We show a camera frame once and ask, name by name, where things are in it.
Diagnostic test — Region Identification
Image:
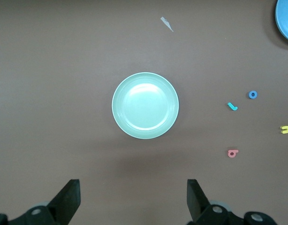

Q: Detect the light green plate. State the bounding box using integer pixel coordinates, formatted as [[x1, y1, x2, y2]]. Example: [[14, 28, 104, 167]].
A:
[[111, 72, 180, 140]]

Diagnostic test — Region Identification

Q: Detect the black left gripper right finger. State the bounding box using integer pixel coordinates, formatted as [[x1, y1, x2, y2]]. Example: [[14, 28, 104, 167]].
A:
[[186, 179, 280, 225]]

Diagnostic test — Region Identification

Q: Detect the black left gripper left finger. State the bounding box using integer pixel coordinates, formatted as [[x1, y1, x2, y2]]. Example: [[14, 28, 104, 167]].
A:
[[0, 179, 81, 225]]

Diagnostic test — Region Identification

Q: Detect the brown table cover sheet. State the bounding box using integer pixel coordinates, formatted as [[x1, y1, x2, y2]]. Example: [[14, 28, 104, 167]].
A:
[[0, 0, 288, 225]]

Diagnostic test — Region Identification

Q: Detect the blue plate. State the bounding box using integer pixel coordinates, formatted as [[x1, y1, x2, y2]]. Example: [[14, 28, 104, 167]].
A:
[[275, 0, 288, 43]]

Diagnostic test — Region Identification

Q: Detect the white paper scrap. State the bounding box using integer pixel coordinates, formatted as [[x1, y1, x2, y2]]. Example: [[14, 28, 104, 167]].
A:
[[160, 16, 174, 32]]

